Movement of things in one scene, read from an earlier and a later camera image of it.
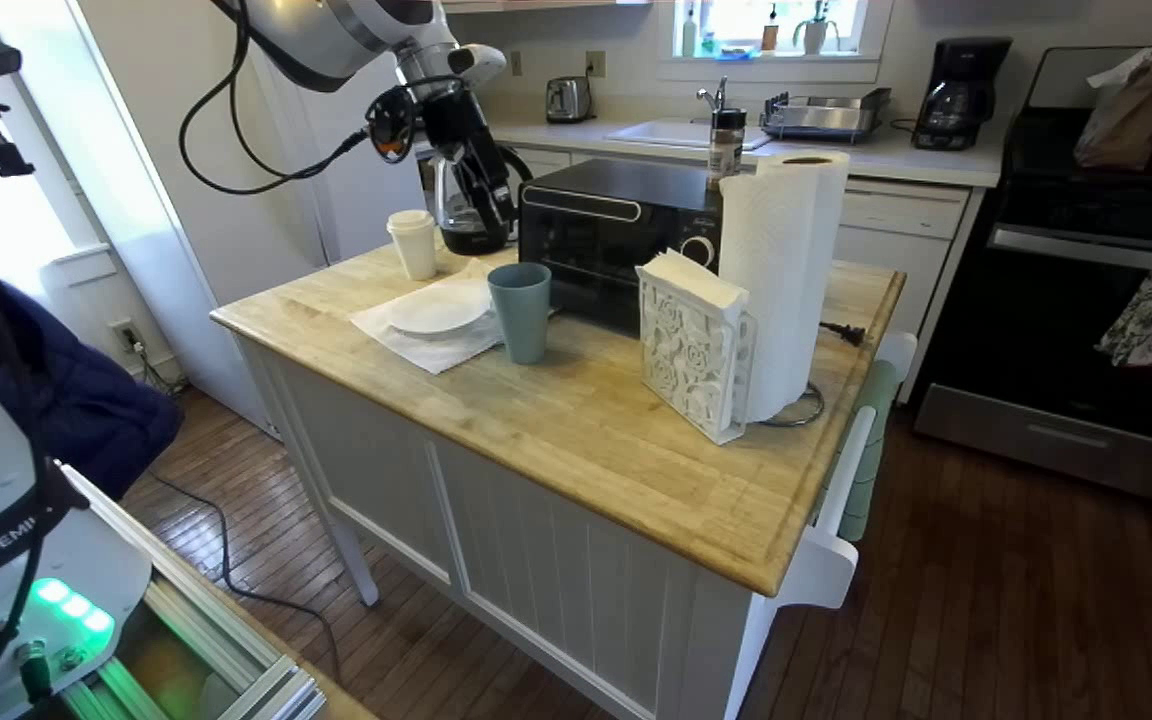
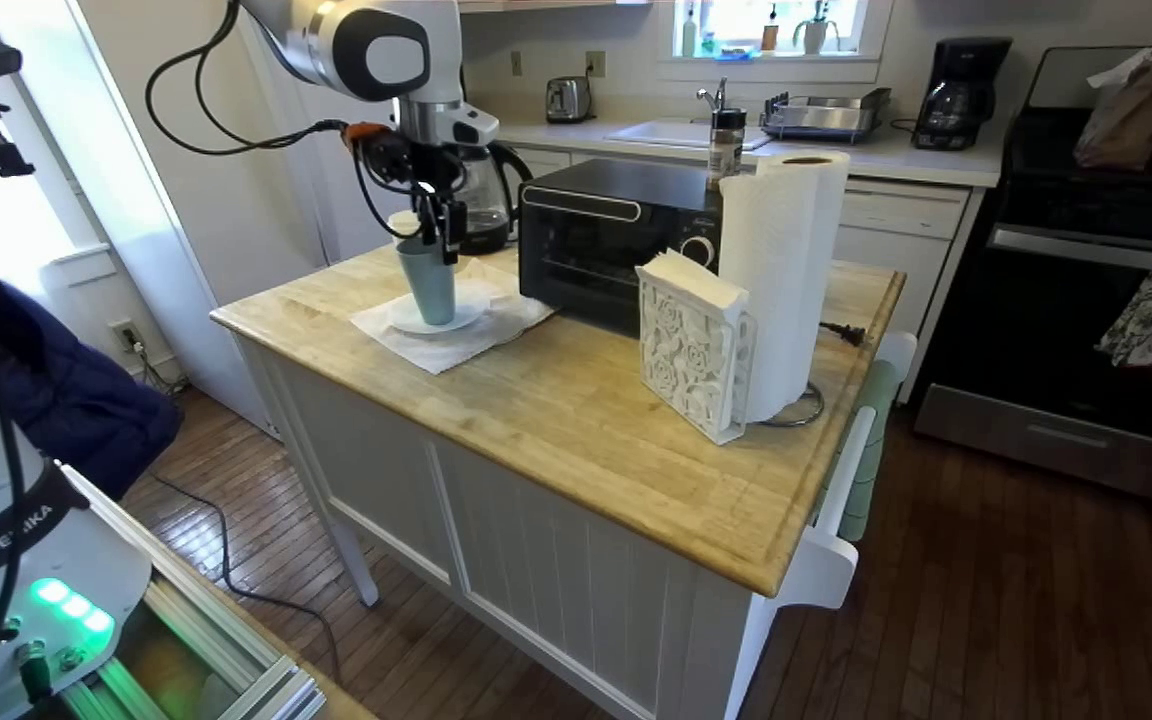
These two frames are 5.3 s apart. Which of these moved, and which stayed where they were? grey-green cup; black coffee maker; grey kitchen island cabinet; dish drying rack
Moved: grey-green cup
Stayed: dish drying rack; grey kitchen island cabinet; black coffee maker
